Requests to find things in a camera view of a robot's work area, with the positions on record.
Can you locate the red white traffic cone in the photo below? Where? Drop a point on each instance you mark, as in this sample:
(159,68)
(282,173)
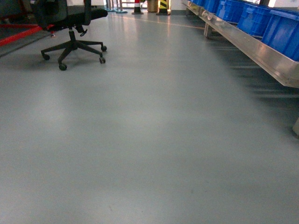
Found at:
(137,7)

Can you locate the yellow black striped bollard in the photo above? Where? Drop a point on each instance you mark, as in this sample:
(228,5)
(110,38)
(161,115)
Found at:
(163,7)

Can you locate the black office chair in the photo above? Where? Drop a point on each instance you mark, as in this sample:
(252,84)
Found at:
(56,15)

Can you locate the stainless steel roller rack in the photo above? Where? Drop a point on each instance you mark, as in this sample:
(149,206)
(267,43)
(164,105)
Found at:
(272,77)

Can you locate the blue crate on conveyor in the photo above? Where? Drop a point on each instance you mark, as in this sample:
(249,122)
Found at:
(282,33)

